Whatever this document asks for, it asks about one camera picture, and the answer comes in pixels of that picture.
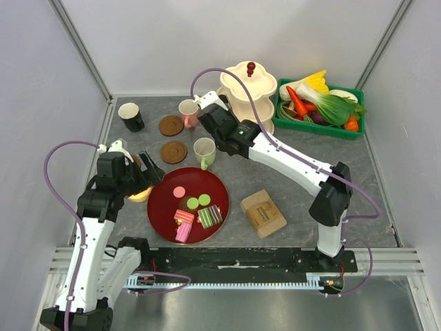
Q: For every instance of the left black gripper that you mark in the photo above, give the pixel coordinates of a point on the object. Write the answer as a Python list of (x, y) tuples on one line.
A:
[(155, 173)]

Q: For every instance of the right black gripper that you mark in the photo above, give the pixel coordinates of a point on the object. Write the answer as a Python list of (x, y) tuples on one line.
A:
[(229, 115)]

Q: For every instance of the pink sandwich cookie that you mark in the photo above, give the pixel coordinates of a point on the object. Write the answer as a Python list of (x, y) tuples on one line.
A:
[(179, 192)]

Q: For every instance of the green sandwich cookie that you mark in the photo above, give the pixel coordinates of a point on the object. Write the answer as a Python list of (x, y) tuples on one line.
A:
[(192, 203), (204, 199)]

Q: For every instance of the red layered cake slice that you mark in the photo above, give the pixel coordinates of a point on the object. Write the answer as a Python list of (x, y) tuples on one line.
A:
[(184, 217)]

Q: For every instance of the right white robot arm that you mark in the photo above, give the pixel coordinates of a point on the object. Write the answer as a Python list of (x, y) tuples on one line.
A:
[(321, 180)]

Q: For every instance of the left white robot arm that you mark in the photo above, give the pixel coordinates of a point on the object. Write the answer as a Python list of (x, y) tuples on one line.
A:
[(89, 293)]

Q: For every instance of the brown wooden coaster left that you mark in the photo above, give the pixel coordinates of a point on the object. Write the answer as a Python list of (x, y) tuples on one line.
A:
[(136, 160)]

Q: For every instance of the brown wooden coaster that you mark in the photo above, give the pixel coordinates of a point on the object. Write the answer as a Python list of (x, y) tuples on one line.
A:
[(136, 160), (171, 125), (173, 152)]

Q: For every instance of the brown wooden coaster near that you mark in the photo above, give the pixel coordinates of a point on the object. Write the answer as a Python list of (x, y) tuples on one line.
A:
[(173, 152)]

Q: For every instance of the light green mug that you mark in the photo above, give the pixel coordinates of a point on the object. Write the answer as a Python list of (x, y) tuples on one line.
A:
[(205, 152)]

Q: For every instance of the dark red round tray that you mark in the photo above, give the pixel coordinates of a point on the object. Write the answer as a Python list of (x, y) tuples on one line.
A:
[(162, 204)]

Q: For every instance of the brown wooden coaster far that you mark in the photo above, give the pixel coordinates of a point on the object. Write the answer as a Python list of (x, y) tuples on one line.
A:
[(171, 125)]

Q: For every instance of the pink mug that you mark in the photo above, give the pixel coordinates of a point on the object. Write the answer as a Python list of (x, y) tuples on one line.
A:
[(189, 112)]

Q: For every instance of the black mug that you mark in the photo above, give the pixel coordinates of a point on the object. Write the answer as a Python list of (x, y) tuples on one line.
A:
[(131, 116)]

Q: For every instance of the cream three-tier dessert stand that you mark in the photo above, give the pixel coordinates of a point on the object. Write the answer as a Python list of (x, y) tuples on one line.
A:
[(261, 86)]

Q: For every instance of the green layered cake slice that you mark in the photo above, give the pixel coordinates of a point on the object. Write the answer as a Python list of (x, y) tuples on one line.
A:
[(205, 218)]

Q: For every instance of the pink layered cake slice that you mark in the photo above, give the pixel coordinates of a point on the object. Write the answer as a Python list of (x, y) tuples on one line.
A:
[(183, 232)]

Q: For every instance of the wooden block with label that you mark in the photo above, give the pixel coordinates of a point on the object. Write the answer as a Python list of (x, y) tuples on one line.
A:
[(263, 214)]

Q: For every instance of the brown layered cake slice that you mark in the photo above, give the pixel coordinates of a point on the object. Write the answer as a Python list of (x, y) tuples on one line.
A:
[(215, 214)]

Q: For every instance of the toy purple eggplant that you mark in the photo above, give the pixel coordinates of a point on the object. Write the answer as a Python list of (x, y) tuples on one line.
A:
[(317, 119)]

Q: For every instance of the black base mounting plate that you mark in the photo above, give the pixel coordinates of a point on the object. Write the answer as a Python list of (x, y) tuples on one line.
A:
[(248, 265)]

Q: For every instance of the toy yellow corn cabbage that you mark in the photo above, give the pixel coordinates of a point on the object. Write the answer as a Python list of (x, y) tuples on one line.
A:
[(317, 82)]

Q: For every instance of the green plastic vegetable crate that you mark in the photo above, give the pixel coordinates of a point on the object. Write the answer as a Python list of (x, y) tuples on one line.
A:
[(281, 122)]

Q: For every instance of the toy bok choy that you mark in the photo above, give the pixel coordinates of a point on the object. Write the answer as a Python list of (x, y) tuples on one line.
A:
[(333, 109)]

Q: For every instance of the toy white radish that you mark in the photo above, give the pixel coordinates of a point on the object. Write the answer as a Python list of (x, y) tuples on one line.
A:
[(344, 94)]

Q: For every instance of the small orange toy carrot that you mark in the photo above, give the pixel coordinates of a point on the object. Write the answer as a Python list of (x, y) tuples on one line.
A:
[(352, 124)]

